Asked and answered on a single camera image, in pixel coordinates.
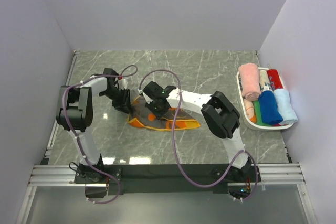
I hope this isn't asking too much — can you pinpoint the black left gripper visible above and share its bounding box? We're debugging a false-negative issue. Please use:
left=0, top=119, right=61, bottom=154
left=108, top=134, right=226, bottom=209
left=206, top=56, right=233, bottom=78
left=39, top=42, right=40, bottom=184
left=101, top=87, right=133, bottom=114

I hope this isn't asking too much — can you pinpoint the grey orange giraffe towel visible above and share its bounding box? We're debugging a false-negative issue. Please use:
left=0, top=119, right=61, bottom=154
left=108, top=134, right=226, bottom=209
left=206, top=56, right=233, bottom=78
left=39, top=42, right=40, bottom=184
left=127, top=96, right=201, bottom=131

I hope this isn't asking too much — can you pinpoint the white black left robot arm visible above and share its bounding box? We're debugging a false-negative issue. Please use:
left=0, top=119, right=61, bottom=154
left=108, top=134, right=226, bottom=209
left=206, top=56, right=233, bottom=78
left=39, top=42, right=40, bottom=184
left=56, top=65, right=138, bottom=183

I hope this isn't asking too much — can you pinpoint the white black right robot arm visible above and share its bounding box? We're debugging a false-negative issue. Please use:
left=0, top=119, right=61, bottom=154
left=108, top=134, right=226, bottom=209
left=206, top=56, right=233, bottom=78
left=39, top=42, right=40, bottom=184
left=142, top=81, right=251, bottom=182

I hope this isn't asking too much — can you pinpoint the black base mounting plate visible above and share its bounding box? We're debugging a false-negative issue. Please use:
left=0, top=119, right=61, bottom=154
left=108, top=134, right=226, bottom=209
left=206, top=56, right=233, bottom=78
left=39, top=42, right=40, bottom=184
left=74, top=164, right=261, bottom=196

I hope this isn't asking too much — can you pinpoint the white towel basket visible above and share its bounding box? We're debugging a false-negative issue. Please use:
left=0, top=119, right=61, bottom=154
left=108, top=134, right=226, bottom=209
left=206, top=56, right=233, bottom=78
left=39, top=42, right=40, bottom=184
left=236, top=71, right=294, bottom=131

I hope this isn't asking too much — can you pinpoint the pink rolled towel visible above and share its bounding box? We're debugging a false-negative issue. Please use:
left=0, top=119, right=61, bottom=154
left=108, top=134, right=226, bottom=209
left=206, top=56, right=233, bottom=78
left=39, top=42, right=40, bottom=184
left=238, top=63, right=261, bottom=101

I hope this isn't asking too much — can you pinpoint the green rolled towel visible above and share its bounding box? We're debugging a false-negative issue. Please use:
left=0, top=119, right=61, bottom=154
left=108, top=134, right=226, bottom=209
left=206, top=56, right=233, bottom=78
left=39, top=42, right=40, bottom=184
left=253, top=101, right=270, bottom=126

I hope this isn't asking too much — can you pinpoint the cream patterned rolled towel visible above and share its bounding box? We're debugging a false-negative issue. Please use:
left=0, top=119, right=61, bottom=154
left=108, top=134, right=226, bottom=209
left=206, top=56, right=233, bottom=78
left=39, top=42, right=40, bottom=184
left=259, top=70, right=272, bottom=92

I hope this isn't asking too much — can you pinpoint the dark blue rolled towel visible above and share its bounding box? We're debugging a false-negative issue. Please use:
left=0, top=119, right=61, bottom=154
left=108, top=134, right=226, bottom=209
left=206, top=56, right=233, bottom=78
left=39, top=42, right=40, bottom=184
left=258, top=90, right=283, bottom=125

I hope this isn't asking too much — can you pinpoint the red rolled towel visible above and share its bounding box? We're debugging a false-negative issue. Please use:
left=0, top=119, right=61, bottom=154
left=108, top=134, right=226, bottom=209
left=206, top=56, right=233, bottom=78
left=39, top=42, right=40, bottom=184
left=267, top=69, right=284, bottom=91

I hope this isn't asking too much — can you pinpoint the light blue rolled towel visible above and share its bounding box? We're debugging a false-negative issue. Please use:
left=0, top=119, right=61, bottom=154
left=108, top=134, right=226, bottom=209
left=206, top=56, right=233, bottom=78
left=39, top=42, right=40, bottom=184
left=274, top=89, right=298, bottom=126

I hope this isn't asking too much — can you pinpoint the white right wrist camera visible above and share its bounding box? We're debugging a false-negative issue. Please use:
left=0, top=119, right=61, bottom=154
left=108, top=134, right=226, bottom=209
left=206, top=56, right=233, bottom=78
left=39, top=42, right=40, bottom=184
left=138, top=89, right=153, bottom=103

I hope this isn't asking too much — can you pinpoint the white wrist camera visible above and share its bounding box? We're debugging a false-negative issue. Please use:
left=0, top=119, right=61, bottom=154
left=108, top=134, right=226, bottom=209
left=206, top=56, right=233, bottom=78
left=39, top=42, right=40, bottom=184
left=138, top=89, right=153, bottom=103
left=118, top=77, right=128, bottom=90

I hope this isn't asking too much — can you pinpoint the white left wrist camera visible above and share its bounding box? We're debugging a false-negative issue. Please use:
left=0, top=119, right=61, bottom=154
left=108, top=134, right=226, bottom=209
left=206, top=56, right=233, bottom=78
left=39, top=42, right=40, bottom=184
left=118, top=77, right=128, bottom=90

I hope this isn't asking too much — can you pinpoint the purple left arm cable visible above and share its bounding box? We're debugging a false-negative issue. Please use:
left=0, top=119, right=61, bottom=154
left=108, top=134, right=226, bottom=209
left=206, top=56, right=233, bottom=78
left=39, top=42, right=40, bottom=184
left=62, top=64, right=139, bottom=204

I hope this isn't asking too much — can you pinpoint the aluminium frame rail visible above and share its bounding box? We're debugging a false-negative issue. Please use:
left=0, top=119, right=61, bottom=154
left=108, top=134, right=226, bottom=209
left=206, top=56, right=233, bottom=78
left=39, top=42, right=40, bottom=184
left=16, top=163, right=318, bottom=223

